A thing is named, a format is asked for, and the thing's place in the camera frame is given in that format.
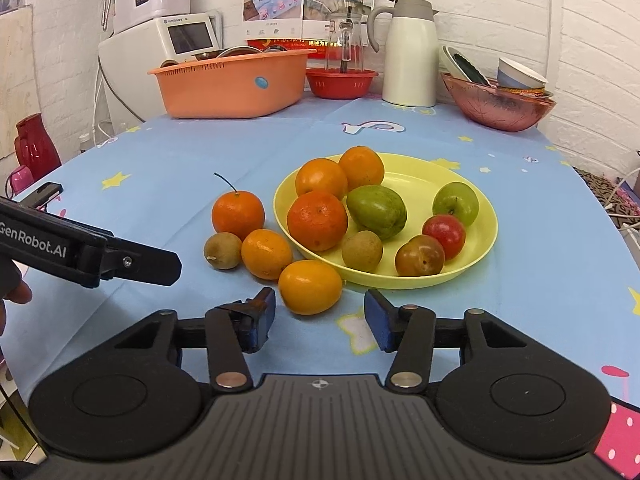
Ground dark red-yellow plum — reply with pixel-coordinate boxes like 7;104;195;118
395;234;446;276

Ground small mandarin orange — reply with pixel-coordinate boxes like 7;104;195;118
241;229;293;281

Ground yellow-orange round orange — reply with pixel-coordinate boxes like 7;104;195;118
278;260;344;316

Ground brown kiwi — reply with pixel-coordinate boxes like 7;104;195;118
341;231;383;273
203;232;242;271

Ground red apple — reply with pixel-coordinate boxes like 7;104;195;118
422;214;466;260

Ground green mango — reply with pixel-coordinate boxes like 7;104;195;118
346;184;408;240

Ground rough dark orange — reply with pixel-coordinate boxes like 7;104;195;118
286;191;348;252

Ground large smooth orange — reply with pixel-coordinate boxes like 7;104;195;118
295;158;348;200

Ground person's left hand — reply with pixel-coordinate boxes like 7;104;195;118
0;256;32;334

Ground pink cup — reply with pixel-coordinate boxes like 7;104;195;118
6;165;35;200

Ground red thermos jug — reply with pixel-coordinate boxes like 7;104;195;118
14;113;62;181

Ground orange with stem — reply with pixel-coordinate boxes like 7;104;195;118
212;172;266;240

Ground white appliance with screen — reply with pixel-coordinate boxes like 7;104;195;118
98;11;224;133

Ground green apple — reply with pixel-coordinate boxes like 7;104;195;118
432;182;480;228

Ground yellow plastic plate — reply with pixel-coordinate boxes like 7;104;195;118
292;153;498;290

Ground orange on plate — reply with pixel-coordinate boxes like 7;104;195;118
338;145;385;191

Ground orange plastic basket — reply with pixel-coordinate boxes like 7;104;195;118
151;49;314;119

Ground pink glass bowl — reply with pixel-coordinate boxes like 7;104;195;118
442;73;555;132

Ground white thermos jug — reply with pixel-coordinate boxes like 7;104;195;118
367;0;439;107

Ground red plastic basket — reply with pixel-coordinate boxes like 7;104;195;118
306;68;378;100

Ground tilted white dish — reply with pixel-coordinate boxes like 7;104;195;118
439;44;490;87

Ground stacked white-blue bowls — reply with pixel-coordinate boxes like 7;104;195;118
497;58;552;98

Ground glass pitcher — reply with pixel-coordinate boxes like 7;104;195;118
326;6;363;74

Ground white charger cable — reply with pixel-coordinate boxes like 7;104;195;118
602;152;640;252

